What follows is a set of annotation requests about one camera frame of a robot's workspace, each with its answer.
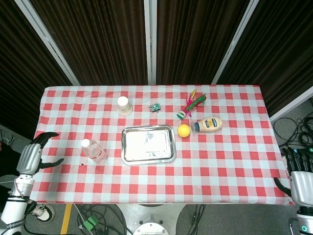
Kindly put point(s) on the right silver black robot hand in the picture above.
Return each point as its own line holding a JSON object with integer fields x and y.
{"x": 302, "y": 186}

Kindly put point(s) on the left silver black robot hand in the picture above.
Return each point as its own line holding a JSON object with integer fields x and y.
{"x": 28, "y": 159}

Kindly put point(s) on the transparent plastic water bottle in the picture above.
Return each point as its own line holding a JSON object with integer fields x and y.
{"x": 95, "y": 153}

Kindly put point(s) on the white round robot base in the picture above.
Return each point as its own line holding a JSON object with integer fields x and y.
{"x": 149, "y": 220}

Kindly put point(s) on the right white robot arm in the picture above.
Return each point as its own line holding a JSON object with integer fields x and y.
{"x": 304, "y": 220}

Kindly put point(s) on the mayonnaise squeeze bottle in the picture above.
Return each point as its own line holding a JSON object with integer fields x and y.
{"x": 209, "y": 124}

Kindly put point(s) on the silver metal tray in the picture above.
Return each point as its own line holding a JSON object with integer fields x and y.
{"x": 148, "y": 144}

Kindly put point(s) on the black power strip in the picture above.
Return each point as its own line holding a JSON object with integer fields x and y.
{"x": 310, "y": 149}

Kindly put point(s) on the black white sneaker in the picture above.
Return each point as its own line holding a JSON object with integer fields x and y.
{"x": 44, "y": 213}

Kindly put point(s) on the dark brown curtain panel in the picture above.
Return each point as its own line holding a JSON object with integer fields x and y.
{"x": 19, "y": 73}
{"x": 281, "y": 49}
{"x": 97, "y": 41}
{"x": 193, "y": 41}

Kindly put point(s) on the green connector box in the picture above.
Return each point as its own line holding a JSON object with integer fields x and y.
{"x": 91, "y": 222}

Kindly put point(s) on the red white checkered tablecloth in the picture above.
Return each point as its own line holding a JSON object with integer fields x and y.
{"x": 207, "y": 171}

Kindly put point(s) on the white paper cup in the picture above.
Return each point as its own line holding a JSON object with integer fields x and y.
{"x": 124, "y": 106}

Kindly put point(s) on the yellow ball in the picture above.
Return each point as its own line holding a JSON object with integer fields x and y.
{"x": 184, "y": 130}

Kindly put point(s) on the small green chip package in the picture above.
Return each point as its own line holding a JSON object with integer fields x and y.
{"x": 155, "y": 107}

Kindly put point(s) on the colourful feather shuttlecock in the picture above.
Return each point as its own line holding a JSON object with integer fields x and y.
{"x": 189, "y": 105}

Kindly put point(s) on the white partition post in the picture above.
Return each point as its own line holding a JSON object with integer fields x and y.
{"x": 149, "y": 41}
{"x": 291, "y": 105}
{"x": 233, "y": 44}
{"x": 49, "y": 41}

